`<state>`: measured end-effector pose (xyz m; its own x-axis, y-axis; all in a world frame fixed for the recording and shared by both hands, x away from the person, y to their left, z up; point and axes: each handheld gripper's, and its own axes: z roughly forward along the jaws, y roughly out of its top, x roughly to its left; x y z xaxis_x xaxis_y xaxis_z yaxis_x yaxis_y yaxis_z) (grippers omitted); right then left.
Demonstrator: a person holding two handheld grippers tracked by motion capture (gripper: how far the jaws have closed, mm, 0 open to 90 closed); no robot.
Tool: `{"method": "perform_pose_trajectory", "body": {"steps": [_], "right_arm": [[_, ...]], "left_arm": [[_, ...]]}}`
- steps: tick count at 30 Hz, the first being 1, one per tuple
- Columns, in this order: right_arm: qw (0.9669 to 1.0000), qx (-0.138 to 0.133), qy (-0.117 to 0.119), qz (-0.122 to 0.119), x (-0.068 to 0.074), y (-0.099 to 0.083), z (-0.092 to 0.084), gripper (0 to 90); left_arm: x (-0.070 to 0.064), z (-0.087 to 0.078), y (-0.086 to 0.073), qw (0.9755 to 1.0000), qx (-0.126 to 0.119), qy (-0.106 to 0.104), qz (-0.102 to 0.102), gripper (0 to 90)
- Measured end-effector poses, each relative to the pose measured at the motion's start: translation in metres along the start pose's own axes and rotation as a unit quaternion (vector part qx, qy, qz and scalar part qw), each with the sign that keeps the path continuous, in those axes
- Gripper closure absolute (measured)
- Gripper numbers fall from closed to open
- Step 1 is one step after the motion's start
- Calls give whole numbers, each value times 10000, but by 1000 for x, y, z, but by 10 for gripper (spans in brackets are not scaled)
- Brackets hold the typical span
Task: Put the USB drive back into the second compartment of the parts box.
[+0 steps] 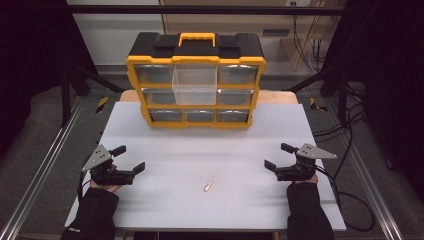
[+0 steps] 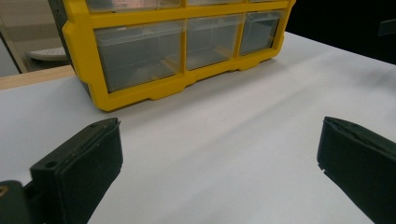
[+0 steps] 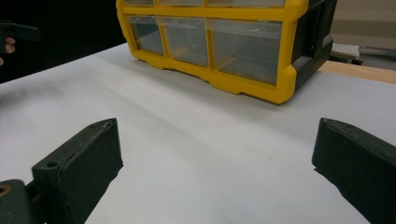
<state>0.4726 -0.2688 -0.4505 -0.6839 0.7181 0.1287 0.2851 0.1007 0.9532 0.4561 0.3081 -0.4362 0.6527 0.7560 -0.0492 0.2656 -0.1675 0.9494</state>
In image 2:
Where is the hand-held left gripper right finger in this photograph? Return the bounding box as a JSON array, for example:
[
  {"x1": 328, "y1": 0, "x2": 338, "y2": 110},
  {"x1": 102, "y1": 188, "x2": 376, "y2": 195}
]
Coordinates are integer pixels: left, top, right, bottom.
[{"x1": 317, "y1": 116, "x2": 396, "y2": 224}]

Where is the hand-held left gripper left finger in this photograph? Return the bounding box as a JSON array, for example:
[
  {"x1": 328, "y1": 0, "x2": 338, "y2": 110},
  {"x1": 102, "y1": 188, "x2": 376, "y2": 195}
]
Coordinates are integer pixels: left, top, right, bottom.
[{"x1": 29, "y1": 117, "x2": 124, "y2": 224}]

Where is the white round object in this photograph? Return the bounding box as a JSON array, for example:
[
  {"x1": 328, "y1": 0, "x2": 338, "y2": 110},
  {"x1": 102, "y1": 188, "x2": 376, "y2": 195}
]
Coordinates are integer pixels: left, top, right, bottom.
[{"x1": 25, "y1": 46, "x2": 68, "y2": 63}]

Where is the yellow drawer organizer cabinet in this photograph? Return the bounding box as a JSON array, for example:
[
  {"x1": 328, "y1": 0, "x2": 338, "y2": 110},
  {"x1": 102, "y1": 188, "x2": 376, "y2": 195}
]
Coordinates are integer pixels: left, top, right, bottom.
[{"x1": 48, "y1": 0, "x2": 297, "y2": 113}]

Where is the wide clear plastic drawer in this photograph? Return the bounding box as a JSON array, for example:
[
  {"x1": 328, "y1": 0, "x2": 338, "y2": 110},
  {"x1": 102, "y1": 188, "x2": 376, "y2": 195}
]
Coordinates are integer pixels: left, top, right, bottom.
[
  {"x1": 85, "y1": 0, "x2": 182, "y2": 14},
  {"x1": 93, "y1": 20, "x2": 185, "y2": 94}
]

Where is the dark grey object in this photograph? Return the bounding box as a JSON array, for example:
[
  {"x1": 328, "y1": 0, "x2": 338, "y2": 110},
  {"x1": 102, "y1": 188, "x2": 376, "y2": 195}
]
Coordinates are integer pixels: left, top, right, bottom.
[{"x1": 377, "y1": 18, "x2": 396, "y2": 37}]

